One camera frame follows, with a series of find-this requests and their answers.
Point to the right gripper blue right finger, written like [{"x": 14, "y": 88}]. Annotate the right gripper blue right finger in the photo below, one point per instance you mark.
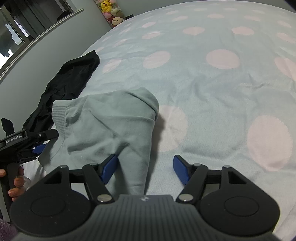
[{"x": 193, "y": 177}]

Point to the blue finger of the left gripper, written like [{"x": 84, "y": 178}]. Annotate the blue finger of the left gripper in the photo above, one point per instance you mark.
[{"x": 39, "y": 149}]

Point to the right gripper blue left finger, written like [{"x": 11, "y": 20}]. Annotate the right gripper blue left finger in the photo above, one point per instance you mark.
[{"x": 96, "y": 177}]

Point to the grey shirt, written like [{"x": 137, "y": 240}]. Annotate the grey shirt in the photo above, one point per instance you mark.
[{"x": 93, "y": 127}]

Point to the left hand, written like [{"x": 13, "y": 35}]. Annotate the left hand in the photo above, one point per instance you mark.
[{"x": 19, "y": 188}]

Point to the black garment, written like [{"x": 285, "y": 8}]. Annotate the black garment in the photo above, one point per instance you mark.
[{"x": 67, "y": 84}]

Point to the purple fuzzy sleeve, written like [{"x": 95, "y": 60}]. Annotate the purple fuzzy sleeve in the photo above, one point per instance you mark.
[{"x": 7, "y": 231}]

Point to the polka dot bed sheet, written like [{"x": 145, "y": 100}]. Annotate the polka dot bed sheet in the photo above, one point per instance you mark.
[{"x": 223, "y": 73}]

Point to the dark framed window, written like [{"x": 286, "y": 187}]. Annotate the dark framed window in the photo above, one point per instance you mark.
[{"x": 23, "y": 22}]

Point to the stuffed toy column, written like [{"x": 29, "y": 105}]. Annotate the stuffed toy column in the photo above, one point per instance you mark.
[{"x": 111, "y": 12}]

